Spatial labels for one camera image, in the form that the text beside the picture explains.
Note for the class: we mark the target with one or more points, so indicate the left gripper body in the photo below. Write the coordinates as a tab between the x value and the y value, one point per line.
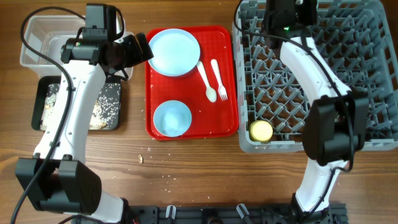
129	53

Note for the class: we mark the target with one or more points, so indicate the food scraps and rice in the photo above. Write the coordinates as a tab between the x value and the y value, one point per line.
105	115

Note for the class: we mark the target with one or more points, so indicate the light blue bowl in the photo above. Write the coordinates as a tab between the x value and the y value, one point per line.
172	118

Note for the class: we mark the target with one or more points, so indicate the yellow plastic cup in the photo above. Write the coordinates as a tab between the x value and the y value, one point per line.
261	131

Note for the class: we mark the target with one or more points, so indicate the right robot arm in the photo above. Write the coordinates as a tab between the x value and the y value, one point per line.
336	124

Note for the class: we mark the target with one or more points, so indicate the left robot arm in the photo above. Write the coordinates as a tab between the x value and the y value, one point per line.
56	179

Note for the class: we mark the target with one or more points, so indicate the clear plastic waste bin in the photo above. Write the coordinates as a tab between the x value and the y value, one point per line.
47	35

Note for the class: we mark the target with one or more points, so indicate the grey dishwasher rack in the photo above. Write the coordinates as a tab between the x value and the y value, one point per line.
354	39

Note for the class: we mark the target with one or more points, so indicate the light blue plate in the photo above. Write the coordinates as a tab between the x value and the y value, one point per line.
175	51

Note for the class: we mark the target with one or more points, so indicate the red serving tray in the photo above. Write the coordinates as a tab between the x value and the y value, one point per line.
209	120

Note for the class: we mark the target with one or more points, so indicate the white plastic spoon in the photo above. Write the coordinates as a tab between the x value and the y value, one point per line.
210	92

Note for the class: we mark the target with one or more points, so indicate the black rectangular tray bin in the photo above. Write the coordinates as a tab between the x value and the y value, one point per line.
40	95

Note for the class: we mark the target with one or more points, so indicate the white plastic fork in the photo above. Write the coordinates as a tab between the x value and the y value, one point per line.
221	89

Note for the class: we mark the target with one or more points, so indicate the food crumb on table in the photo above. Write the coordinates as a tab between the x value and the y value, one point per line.
140	159

